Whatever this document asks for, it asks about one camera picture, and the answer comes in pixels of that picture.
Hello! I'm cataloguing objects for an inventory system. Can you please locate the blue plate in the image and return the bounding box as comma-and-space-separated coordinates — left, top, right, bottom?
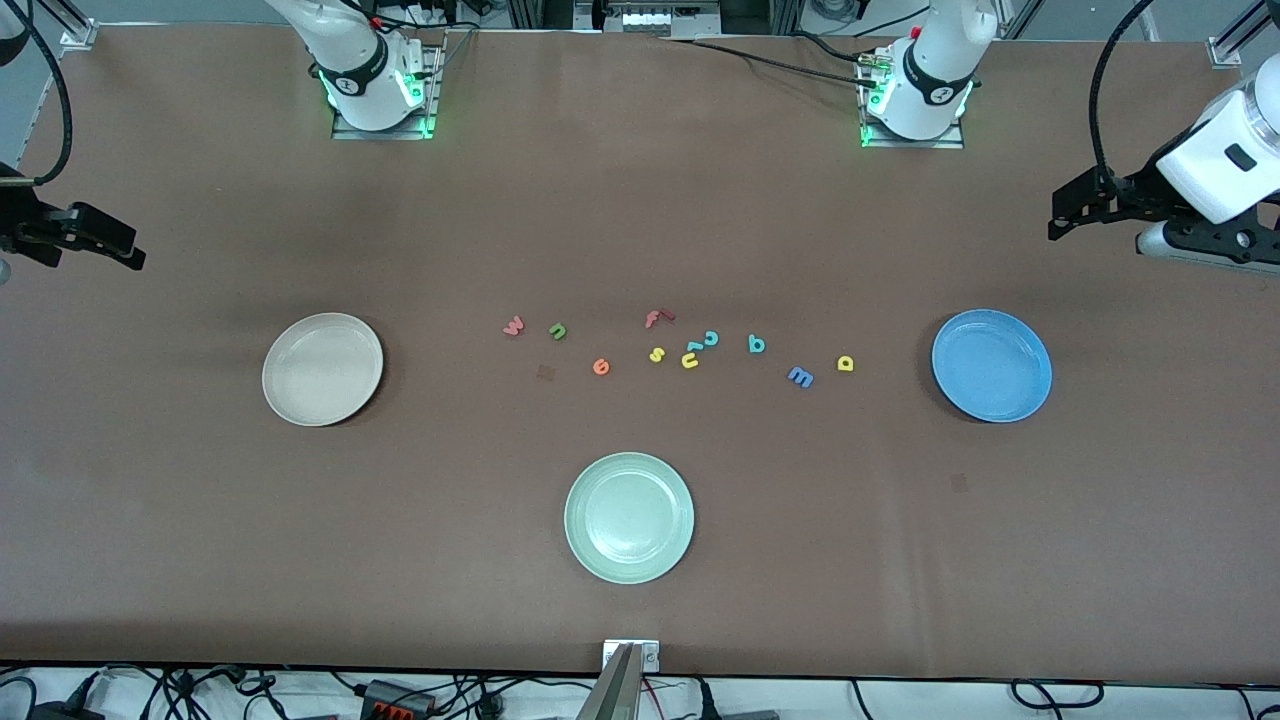
931, 308, 1054, 424

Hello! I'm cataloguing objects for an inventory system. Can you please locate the beige brown plate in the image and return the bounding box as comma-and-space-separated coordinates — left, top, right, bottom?
262, 312, 385, 428

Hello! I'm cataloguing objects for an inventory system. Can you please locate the grey metal equipment box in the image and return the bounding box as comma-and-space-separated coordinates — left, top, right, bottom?
573, 0, 723, 39

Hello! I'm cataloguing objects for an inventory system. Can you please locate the black orange power strip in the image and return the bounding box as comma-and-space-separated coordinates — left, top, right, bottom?
358, 680, 438, 719

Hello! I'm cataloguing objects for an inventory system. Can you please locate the pale green plate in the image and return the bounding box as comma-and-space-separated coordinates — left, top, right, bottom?
564, 452, 696, 585

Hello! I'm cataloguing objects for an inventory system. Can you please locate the aluminium frame corner post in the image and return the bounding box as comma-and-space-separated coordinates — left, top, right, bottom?
1208, 0, 1280, 69
35, 0, 99, 51

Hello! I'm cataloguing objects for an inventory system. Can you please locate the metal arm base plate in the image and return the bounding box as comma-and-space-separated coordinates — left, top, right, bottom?
331, 40, 446, 141
858, 50, 966, 151

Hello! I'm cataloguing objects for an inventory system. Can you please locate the long black table cable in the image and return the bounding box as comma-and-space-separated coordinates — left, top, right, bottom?
660, 36, 881, 91

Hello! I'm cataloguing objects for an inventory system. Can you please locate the black looped floor cable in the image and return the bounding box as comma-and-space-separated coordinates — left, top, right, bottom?
1008, 679, 1107, 710

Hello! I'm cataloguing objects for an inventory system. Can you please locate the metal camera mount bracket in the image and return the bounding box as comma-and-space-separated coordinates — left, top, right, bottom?
575, 640, 661, 720

